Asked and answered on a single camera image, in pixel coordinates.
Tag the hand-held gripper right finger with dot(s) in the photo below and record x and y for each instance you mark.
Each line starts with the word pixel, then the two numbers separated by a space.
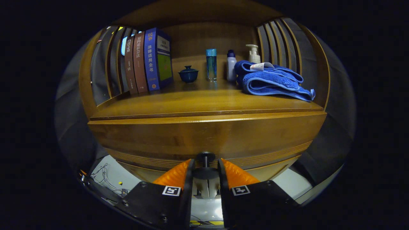
pixel 252 204

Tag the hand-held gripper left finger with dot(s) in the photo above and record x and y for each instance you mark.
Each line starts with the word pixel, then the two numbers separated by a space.
pixel 159 204

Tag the wooden cabinet door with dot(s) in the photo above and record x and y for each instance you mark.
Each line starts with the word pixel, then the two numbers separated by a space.
pixel 143 172
pixel 271 172

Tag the wooden countertop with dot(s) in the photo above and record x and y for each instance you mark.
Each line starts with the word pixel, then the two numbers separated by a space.
pixel 198 102

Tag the wooden cabinet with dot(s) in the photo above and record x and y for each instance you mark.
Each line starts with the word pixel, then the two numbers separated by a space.
pixel 204 38

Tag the folded blue towel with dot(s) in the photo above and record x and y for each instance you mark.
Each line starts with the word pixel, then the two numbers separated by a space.
pixel 271 83

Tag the blue lidded teacup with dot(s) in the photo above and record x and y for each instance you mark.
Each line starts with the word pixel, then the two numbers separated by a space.
pixel 188 75

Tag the dark brown book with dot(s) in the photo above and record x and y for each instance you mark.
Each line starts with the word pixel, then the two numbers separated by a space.
pixel 129 70

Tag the white bottle with blue cap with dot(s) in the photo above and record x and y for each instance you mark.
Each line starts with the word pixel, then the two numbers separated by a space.
pixel 231 67

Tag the reddish brown book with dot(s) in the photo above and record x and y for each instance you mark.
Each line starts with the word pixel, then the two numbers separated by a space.
pixel 140 64

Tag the thick blue book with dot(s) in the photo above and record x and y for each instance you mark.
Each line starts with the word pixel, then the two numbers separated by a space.
pixel 151 60

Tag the teal glass bottle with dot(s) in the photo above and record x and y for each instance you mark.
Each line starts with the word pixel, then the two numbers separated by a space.
pixel 211 65

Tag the white pump bottle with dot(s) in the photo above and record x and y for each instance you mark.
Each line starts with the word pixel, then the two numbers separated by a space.
pixel 254 56

